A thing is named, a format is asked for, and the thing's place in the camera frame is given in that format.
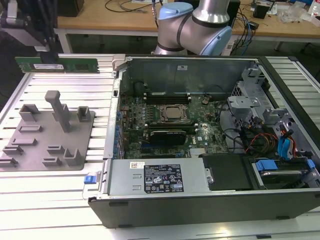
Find silver chipset heatsink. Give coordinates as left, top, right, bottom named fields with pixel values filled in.
left=189, top=147, right=209, bottom=158

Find metal socket cover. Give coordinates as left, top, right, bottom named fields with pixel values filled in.
left=162, top=104, right=188, bottom=122

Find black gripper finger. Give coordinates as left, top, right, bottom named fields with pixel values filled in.
left=39, top=17, right=60, bottom=65

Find RAM slot white latches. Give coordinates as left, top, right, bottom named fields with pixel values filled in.
left=144, top=96, right=191, bottom=102
left=144, top=91, right=190, bottom=96

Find black graphics card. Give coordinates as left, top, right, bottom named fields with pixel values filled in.
left=148, top=128, right=188, bottom=153

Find pale blue flat cable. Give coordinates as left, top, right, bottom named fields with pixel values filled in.
left=279, top=128, right=288, bottom=161
left=286, top=129, right=297, bottom=161

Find black box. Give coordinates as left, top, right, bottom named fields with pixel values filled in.
left=57, top=0, right=84, bottom=17

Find black and silver PC case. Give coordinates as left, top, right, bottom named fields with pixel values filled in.
left=81, top=53, right=320, bottom=230

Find silver case corner handle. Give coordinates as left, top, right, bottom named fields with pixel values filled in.
left=111, top=54, right=126, bottom=73

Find grey parts rack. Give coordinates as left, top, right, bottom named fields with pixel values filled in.
left=0, top=89, right=97, bottom=173

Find hard disk blue carrier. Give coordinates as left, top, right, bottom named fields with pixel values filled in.
left=252, top=158, right=316, bottom=191

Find grey power supply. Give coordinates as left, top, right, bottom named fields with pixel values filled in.
left=99, top=157, right=210, bottom=198

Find CPU socket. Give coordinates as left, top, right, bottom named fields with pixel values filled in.
left=159, top=103, right=191, bottom=124

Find clear plastic bags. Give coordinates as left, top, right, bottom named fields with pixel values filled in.
left=278, top=3, right=310, bottom=25

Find silver camera bracket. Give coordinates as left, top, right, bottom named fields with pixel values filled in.
left=5, top=1, right=19, bottom=25

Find wooden desk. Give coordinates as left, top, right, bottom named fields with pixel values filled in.
left=53, top=0, right=320, bottom=55

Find green RAM stick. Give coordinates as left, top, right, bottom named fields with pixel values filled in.
left=14, top=55, right=101, bottom=74

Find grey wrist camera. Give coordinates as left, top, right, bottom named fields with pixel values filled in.
left=0, top=24, right=49, bottom=48

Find green motherboard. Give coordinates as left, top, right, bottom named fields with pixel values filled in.
left=117, top=93, right=232, bottom=161

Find black drive bay cover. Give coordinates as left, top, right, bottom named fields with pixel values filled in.
left=201, top=154, right=251, bottom=192

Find silver drive cage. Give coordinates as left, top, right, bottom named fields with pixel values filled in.
left=226, top=62, right=285, bottom=131

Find coloured power wire bundle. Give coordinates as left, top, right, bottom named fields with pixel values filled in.
left=244, top=133, right=279, bottom=154

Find silver CPU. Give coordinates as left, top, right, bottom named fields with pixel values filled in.
left=166, top=107, right=183, bottom=118

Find black power supply label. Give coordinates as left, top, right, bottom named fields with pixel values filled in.
left=144, top=163, right=185, bottom=193

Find black desk device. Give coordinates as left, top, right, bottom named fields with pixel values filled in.
left=252, top=2, right=271, bottom=19

